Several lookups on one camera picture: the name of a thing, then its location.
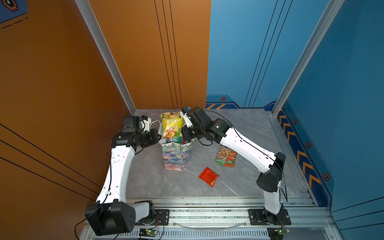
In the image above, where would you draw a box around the yellow snack packet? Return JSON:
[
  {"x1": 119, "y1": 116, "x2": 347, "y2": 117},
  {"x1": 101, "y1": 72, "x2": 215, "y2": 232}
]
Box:
[{"x1": 161, "y1": 112, "x2": 184, "y2": 139}]

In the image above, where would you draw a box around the floral paper gift bag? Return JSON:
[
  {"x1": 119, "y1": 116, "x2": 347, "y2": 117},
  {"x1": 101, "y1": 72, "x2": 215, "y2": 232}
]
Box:
[{"x1": 159, "y1": 120, "x2": 194, "y2": 171}]

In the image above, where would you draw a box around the green orange snack packet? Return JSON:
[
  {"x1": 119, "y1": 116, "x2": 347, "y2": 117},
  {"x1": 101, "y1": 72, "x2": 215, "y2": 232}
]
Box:
[{"x1": 215, "y1": 145, "x2": 237, "y2": 168}]

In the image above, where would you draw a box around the red small snack packet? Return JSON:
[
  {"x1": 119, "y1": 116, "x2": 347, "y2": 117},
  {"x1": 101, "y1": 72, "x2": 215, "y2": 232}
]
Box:
[{"x1": 199, "y1": 167, "x2": 219, "y2": 188}]

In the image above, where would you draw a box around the teal Fox's candy bag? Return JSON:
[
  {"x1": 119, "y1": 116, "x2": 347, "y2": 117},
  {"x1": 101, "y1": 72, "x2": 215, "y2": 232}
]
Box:
[{"x1": 173, "y1": 136, "x2": 185, "y2": 144}]

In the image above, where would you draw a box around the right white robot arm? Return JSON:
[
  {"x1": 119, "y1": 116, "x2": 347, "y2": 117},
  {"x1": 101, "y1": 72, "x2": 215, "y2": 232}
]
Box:
[{"x1": 180, "y1": 107, "x2": 286, "y2": 225}]

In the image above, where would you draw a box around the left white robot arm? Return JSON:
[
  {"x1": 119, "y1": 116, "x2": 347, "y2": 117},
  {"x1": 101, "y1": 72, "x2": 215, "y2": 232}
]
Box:
[{"x1": 85, "y1": 129, "x2": 161, "y2": 236}]

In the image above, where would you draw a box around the left green circuit board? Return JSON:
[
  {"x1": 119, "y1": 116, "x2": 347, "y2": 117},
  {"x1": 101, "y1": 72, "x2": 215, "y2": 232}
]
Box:
[{"x1": 139, "y1": 229, "x2": 159, "y2": 240}]

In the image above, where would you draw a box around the green circuit board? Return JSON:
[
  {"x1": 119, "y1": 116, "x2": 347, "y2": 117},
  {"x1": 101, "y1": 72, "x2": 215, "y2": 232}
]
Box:
[
  {"x1": 139, "y1": 229, "x2": 159, "y2": 240},
  {"x1": 275, "y1": 228, "x2": 290, "y2": 236}
]

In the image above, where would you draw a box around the right green circuit board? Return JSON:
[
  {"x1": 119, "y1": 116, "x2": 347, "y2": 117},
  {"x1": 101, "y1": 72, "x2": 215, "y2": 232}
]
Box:
[{"x1": 275, "y1": 228, "x2": 290, "y2": 236}]

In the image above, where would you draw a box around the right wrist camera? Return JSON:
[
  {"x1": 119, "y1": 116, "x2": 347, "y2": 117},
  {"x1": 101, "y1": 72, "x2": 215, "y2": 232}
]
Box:
[{"x1": 180, "y1": 107, "x2": 193, "y2": 128}]

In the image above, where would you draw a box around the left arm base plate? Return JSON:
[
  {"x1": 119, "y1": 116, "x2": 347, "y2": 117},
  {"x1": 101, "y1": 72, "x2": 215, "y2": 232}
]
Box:
[{"x1": 135, "y1": 209, "x2": 170, "y2": 226}]

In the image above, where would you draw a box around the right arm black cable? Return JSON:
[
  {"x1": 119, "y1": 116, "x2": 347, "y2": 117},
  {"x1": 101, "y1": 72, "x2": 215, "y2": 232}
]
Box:
[{"x1": 197, "y1": 109, "x2": 289, "y2": 203}]

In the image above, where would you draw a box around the aluminium front rail frame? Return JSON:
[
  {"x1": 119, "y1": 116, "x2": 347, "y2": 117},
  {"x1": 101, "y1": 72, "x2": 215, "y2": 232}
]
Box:
[{"x1": 78, "y1": 196, "x2": 344, "y2": 240}]

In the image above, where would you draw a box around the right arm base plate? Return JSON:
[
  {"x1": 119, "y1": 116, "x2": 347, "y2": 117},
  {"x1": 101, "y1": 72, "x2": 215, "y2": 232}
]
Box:
[{"x1": 248, "y1": 208, "x2": 292, "y2": 226}]

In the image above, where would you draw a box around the left aluminium corner post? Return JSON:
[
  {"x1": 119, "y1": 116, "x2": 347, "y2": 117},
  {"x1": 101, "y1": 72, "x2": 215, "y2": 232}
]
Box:
[{"x1": 75, "y1": 0, "x2": 136, "y2": 115}]

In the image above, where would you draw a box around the aluminium corner post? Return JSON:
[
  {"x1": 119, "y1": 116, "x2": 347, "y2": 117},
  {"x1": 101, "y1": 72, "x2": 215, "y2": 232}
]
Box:
[
  {"x1": 75, "y1": 0, "x2": 136, "y2": 115},
  {"x1": 272, "y1": 0, "x2": 345, "y2": 117}
]

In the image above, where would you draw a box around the right aluminium corner post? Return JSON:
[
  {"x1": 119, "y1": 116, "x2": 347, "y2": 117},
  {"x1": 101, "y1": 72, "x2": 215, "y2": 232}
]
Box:
[{"x1": 272, "y1": 0, "x2": 345, "y2": 117}]

